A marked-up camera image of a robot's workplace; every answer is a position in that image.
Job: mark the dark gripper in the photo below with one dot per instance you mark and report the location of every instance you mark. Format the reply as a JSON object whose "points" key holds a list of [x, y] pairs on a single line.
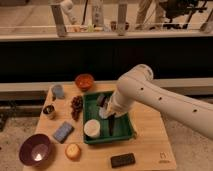
{"points": [[101, 100]]}

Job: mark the black handled brush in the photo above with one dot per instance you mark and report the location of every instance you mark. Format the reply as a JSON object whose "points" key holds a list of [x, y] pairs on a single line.
{"points": [[111, 120]]}

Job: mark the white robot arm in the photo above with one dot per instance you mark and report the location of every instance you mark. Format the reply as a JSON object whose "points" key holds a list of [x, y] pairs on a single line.
{"points": [[135, 86]]}

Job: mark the light blue cup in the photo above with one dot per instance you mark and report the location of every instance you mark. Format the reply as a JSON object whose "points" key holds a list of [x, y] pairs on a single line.
{"points": [[57, 91]]}

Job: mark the orange bowl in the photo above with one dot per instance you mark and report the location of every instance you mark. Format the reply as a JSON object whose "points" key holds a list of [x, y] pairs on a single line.
{"points": [[84, 81]]}

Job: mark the bunch of dark grapes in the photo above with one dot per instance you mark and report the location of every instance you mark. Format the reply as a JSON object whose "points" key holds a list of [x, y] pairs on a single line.
{"points": [[77, 106]]}

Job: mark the green plastic tray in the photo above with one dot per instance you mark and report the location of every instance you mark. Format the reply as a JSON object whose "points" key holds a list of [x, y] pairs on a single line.
{"points": [[123, 129]]}

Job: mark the blue sponge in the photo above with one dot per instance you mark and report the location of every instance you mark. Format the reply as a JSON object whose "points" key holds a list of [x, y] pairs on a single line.
{"points": [[63, 132]]}

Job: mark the small metal can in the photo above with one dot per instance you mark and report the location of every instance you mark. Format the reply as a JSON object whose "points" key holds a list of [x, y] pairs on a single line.
{"points": [[49, 111]]}

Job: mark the round yellow pastry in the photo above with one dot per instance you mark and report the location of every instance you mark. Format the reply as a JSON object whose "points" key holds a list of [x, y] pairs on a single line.
{"points": [[73, 151]]}

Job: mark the black rectangular block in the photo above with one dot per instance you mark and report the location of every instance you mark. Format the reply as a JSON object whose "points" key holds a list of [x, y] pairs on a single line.
{"points": [[122, 160]]}

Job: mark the purple bowl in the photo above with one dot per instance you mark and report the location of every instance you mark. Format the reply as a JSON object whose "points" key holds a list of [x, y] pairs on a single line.
{"points": [[35, 150]]}

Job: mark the black office chair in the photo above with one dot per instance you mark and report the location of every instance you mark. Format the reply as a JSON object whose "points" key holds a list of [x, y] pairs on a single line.
{"points": [[176, 8]]}

